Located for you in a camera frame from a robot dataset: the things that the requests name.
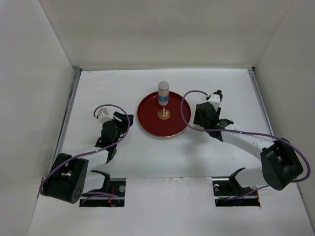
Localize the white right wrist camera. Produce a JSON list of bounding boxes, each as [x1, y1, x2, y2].
[[206, 93, 221, 107]]

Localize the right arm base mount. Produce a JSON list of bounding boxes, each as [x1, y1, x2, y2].
[[212, 177, 260, 207]]

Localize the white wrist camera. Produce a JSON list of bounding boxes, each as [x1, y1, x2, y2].
[[206, 93, 221, 107], [96, 107, 112, 123]]

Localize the tall blue label spice jar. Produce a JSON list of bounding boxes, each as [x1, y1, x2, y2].
[[158, 81, 169, 106]]

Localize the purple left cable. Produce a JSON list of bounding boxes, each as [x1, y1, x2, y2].
[[38, 103, 131, 206]]

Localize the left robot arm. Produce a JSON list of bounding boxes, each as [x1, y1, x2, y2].
[[39, 112, 134, 204]]

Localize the red round tray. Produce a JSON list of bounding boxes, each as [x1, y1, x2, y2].
[[137, 92, 191, 138]]

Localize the black cap grinder bottle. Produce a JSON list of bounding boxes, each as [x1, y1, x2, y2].
[[215, 89, 223, 102]]

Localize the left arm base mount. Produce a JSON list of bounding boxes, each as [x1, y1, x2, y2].
[[79, 178, 126, 208]]

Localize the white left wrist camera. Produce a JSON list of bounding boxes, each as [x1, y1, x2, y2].
[[96, 107, 112, 123]]

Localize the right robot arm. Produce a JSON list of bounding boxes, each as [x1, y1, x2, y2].
[[193, 102, 303, 191]]

